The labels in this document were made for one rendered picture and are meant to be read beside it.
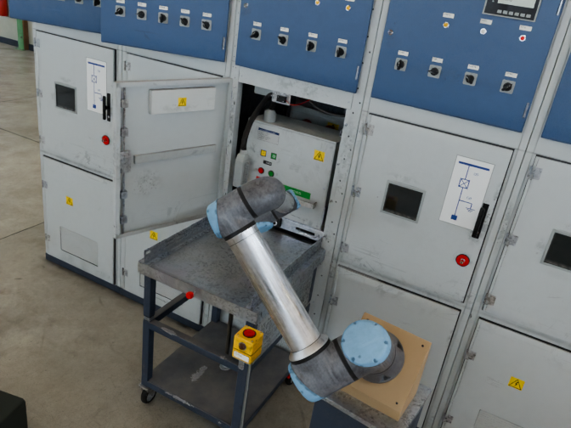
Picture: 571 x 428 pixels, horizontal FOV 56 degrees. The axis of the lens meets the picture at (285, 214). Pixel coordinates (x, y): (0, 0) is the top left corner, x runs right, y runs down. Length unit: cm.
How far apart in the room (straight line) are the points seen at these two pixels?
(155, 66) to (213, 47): 40
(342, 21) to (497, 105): 73
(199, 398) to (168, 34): 177
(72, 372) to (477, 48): 253
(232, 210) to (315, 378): 60
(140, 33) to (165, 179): 72
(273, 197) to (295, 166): 98
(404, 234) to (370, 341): 87
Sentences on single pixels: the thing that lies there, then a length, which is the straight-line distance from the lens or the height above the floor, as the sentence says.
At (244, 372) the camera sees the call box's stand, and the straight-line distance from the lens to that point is 206.
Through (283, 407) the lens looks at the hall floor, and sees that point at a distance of 301.
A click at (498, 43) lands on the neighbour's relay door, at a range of 226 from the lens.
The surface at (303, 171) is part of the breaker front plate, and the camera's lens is 266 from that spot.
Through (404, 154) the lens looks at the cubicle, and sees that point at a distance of 239.
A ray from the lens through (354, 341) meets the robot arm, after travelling 175.
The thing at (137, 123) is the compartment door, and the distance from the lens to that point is 251.
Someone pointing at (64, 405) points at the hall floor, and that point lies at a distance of 302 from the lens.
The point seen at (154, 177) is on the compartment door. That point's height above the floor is 111.
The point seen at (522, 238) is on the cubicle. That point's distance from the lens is 241.
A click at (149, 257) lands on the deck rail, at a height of 86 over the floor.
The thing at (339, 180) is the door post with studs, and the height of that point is 123.
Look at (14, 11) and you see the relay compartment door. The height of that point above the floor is 169.
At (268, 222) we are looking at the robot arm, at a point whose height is 112.
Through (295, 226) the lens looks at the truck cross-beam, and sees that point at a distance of 277.
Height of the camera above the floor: 210
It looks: 25 degrees down
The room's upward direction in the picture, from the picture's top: 9 degrees clockwise
